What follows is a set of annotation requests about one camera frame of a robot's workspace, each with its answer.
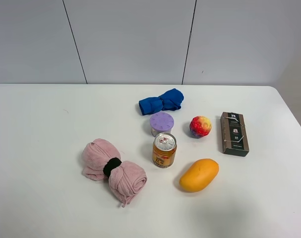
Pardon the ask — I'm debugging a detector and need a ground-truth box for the purple lidded jar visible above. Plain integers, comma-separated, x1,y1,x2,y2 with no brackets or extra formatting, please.
150,112,174,137

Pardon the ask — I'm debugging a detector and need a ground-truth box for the pink rolled towel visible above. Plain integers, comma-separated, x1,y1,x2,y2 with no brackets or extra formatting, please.
82,138,147,208

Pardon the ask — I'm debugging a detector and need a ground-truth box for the brown capsule box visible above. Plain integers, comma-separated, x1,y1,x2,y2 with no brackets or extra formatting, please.
220,112,249,157

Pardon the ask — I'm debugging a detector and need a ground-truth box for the colourful bumpy ball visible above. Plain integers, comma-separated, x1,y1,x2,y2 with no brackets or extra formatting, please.
189,116,212,138

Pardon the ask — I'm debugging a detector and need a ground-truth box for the blue rolled cloth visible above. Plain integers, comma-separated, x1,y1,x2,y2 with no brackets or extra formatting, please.
138,88,184,116

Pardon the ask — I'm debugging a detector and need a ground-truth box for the black hair tie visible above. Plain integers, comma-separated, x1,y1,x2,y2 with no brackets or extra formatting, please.
103,158,122,177

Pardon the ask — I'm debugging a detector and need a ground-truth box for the yellow mango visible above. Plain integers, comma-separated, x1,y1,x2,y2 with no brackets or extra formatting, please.
179,159,219,192

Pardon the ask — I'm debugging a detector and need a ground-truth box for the yellow drink can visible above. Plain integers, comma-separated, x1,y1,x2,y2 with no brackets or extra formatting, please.
152,132,177,168

